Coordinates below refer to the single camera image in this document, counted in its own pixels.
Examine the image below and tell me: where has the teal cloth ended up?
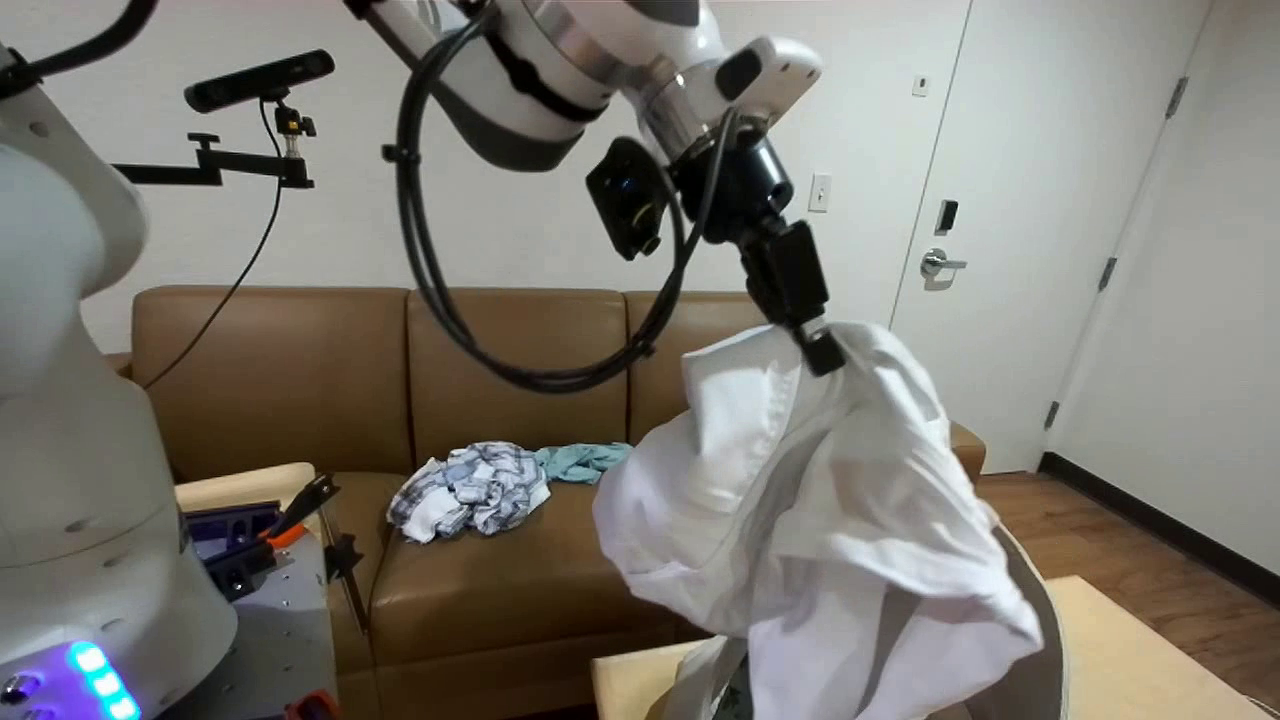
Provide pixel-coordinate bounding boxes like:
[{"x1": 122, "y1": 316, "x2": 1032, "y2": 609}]
[{"x1": 536, "y1": 441, "x2": 633, "y2": 484}]

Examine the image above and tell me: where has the brown leather couch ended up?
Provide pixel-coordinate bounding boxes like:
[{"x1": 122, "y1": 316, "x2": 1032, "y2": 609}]
[{"x1": 129, "y1": 284, "x2": 991, "y2": 720}]

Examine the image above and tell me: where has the white door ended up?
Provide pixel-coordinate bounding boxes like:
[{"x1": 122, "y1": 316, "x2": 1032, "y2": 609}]
[{"x1": 893, "y1": 0, "x2": 1213, "y2": 470}]

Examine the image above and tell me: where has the black stereo camera bar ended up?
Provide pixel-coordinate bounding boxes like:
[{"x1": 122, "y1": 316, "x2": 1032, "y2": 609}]
[{"x1": 183, "y1": 49, "x2": 334, "y2": 113}]

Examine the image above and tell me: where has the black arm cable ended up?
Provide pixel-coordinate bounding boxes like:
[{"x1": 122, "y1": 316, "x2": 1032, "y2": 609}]
[{"x1": 383, "y1": 12, "x2": 751, "y2": 399}]

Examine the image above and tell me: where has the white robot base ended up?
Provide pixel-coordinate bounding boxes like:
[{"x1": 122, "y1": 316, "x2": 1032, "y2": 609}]
[{"x1": 0, "y1": 49, "x2": 235, "y2": 714}]

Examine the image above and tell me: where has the silver door handle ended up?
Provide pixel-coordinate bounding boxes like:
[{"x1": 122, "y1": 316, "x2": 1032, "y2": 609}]
[{"x1": 920, "y1": 246, "x2": 969, "y2": 278}]

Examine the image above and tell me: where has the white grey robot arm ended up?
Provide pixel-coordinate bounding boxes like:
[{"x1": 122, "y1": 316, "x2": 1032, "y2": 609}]
[{"x1": 345, "y1": 0, "x2": 843, "y2": 370}]

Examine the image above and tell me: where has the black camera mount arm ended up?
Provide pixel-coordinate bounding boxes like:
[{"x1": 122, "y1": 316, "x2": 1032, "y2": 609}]
[{"x1": 120, "y1": 100, "x2": 317, "y2": 188}]

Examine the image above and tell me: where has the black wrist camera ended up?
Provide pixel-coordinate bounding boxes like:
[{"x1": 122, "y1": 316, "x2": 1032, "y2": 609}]
[{"x1": 588, "y1": 136, "x2": 669, "y2": 260}]

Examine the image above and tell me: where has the white light switch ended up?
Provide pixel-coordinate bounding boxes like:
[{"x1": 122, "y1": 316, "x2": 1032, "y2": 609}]
[{"x1": 808, "y1": 172, "x2": 832, "y2": 217}]

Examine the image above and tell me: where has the white laundry bag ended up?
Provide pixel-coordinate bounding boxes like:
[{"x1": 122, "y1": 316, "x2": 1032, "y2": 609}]
[{"x1": 645, "y1": 504, "x2": 1073, "y2": 720}]

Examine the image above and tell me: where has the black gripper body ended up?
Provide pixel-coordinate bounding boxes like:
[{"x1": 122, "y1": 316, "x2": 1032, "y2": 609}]
[{"x1": 673, "y1": 127, "x2": 826, "y2": 326}]

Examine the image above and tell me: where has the white t-shirt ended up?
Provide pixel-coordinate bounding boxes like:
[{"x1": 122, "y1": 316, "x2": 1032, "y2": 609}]
[{"x1": 588, "y1": 316, "x2": 1049, "y2": 720}]

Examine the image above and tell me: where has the patterned white blue cloth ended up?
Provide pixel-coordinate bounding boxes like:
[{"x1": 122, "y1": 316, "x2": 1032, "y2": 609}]
[{"x1": 383, "y1": 441, "x2": 551, "y2": 543}]

